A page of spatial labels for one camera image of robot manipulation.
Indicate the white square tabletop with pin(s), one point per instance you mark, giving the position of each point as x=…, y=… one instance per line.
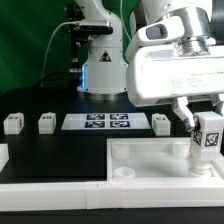
x=149, y=158

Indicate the white left rail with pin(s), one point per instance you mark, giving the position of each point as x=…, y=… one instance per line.
x=4, y=155

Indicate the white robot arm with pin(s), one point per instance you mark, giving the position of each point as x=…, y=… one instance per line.
x=104, y=73

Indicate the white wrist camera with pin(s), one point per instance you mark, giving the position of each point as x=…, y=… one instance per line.
x=162, y=32

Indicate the white marker sheet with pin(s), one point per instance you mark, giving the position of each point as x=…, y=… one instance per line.
x=105, y=121

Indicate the white front rail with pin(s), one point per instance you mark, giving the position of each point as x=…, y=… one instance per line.
x=141, y=194

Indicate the white rail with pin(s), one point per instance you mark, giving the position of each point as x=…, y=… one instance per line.
x=141, y=194
x=4, y=155

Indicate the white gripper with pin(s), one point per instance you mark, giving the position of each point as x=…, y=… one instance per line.
x=156, y=75

